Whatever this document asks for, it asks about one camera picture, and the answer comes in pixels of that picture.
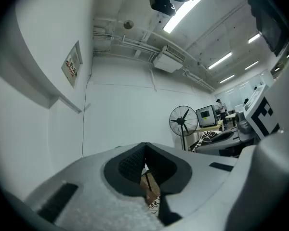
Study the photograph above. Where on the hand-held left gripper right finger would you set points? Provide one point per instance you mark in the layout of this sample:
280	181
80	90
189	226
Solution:
197	184

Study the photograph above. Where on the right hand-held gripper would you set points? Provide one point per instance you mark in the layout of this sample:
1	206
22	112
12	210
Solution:
260	119

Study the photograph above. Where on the wall poster with red print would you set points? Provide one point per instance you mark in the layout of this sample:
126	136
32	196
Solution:
72	65

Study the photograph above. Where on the white ceiling pipes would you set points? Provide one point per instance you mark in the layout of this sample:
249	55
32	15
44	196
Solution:
135	43

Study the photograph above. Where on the round ceiling smoke detector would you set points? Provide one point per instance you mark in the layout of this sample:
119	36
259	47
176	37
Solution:
128	24

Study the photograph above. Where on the white ceiling air conditioner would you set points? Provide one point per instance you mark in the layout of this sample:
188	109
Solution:
167	62

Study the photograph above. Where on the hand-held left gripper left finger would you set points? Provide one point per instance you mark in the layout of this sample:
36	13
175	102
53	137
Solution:
91	177

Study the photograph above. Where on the light wooden table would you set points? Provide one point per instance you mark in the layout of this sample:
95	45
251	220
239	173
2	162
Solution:
212	128
231	115

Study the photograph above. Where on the black screen device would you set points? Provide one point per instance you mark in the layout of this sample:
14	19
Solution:
267	25

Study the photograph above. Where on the white box with black frame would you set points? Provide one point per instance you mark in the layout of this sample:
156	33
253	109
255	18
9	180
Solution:
206	115

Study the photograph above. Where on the black head camera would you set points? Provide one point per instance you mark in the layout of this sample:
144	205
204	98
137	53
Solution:
162	5

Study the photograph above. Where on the ceiling light strip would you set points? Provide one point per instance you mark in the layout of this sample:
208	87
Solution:
219	60
227	79
184	12
254	38
251	65

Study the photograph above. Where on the black standing fan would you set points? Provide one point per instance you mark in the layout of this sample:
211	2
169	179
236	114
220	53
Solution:
183	121

